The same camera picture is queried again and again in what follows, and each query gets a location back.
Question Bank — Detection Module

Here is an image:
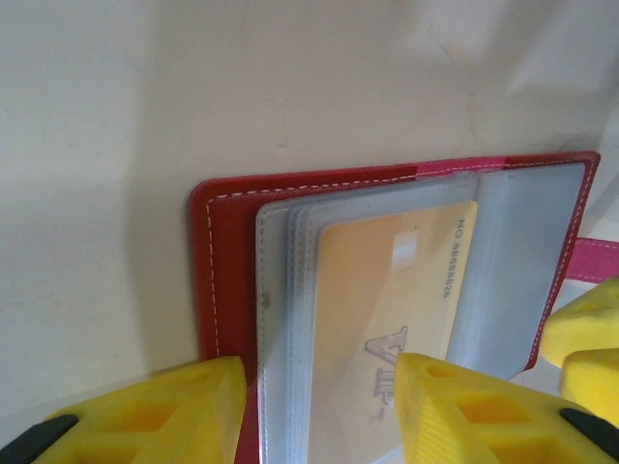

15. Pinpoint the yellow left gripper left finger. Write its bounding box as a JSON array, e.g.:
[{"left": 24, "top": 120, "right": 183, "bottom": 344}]
[{"left": 0, "top": 355, "right": 249, "bottom": 464}]

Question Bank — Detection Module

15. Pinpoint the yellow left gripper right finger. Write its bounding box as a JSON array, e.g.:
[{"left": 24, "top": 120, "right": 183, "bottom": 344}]
[{"left": 394, "top": 351, "right": 619, "bottom": 464}]

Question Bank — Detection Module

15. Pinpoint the gold VIP card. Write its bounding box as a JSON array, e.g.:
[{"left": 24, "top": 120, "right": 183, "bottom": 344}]
[{"left": 309, "top": 200, "right": 480, "bottom": 464}]

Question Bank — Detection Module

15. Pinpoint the red leather card holder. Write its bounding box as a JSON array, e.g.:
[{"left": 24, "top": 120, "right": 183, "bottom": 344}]
[{"left": 189, "top": 150, "right": 603, "bottom": 464}]

